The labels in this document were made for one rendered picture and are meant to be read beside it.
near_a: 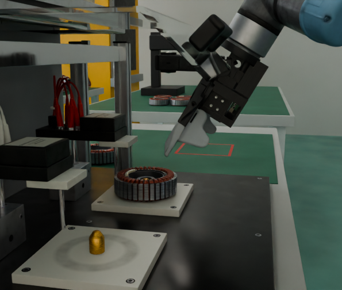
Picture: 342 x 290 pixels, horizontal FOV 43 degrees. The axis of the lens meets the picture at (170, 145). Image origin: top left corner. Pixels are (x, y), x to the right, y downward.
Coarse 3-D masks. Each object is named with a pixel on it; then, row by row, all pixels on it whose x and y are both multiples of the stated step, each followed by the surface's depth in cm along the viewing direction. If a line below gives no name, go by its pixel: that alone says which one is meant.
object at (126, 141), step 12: (84, 120) 75; (96, 120) 75; (108, 120) 74; (120, 120) 77; (36, 132) 77; (48, 132) 77; (60, 132) 76; (72, 132) 76; (84, 132) 75; (96, 132) 75; (108, 132) 74; (120, 132) 77; (72, 144) 82; (108, 144) 75; (120, 144) 75; (72, 156) 82
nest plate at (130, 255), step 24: (72, 240) 59; (120, 240) 59; (144, 240) 59; (24, 264) 52; (48, 264) 52; (72, 264) 52; (96, 264) 52; (120, 264) 52; (144, 264) 52; (72, 288) 49; (96, 288) 48; (120, 288) 47
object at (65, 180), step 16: (16, 144) 52; (32, 144) 52; (48, 144) 52; (64, 144) 55; (0, 160) 52; (16, 160) 52; (32, 160) 51; (48, 160) 51; (64, 160) 55; (0, 176) 52; (16, 176) 52; (32, 176) 51; (48, 176) 51; (64, 176) 54; (80, 176) 55; (0, 192) 59
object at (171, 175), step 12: (132, 168) 82; (144, 168) 82; (156, 168) 82; (120, 180) 75; (132, 180) 74; (144, 180) 74; (156, 180) 74; (168, 180) 75; (120, 192) 75; (132, 192) 74; (144, 192) 73; (156, 192) 73; (168, 192) 75
